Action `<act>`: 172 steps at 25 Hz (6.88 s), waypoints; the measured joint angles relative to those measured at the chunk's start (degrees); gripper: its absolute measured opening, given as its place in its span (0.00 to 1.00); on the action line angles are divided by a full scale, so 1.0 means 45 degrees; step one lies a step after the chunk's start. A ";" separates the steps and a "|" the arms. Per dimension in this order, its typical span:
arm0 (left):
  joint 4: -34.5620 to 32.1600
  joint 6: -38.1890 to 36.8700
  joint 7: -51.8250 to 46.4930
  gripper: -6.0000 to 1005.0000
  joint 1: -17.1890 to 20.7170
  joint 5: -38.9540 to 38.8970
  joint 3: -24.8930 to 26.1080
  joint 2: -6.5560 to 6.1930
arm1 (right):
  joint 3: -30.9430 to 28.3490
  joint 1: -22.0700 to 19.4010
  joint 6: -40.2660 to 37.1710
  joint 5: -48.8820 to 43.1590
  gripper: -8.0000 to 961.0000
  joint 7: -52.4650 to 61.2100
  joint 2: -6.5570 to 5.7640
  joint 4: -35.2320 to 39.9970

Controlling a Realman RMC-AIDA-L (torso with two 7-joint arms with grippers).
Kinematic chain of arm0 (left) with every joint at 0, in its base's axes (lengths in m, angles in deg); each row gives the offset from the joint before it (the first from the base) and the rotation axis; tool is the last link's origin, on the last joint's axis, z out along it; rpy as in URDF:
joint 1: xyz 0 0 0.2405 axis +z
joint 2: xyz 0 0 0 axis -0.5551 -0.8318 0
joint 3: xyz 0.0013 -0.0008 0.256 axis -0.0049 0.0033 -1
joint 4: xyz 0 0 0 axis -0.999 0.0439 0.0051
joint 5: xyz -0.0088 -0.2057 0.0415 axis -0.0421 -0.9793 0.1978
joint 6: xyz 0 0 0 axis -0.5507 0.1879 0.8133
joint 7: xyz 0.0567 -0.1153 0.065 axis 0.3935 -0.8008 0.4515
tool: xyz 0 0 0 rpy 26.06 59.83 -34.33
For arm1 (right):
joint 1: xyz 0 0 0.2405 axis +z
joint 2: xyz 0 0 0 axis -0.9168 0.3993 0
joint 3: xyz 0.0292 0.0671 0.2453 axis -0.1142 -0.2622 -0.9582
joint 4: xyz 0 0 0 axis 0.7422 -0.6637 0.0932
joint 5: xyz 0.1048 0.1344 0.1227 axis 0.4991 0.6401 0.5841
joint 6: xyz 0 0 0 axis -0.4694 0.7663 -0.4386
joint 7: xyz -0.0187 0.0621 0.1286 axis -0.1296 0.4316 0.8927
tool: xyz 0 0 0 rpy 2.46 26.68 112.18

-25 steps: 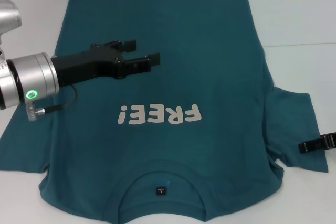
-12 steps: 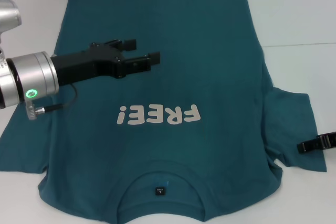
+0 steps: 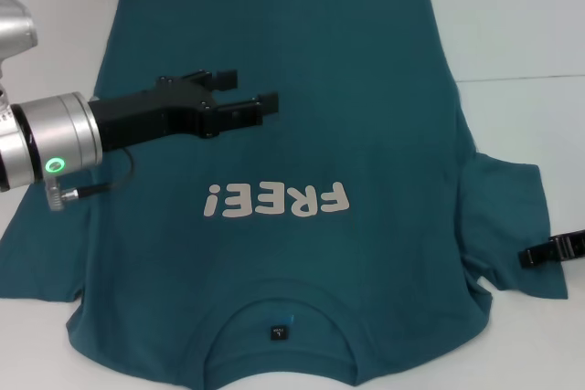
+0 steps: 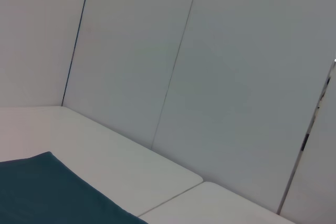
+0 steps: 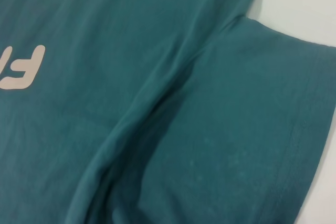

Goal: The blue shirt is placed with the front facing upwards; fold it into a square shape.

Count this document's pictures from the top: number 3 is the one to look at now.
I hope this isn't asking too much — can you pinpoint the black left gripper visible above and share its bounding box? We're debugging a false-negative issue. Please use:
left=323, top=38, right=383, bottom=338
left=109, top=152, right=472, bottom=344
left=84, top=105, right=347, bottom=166
left=88, top=69, right=281, bottom=154

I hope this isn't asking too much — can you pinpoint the teal FREE print T-shirt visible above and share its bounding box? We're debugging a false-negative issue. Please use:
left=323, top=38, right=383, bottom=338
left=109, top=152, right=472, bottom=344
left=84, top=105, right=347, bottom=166
left=0, top=0, right=570, bottom=390

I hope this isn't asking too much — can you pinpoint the left gripper cable with plugs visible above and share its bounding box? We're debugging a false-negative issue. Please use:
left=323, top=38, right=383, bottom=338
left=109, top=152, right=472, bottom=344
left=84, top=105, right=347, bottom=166
left=44, top=151, right=136, bottom=214

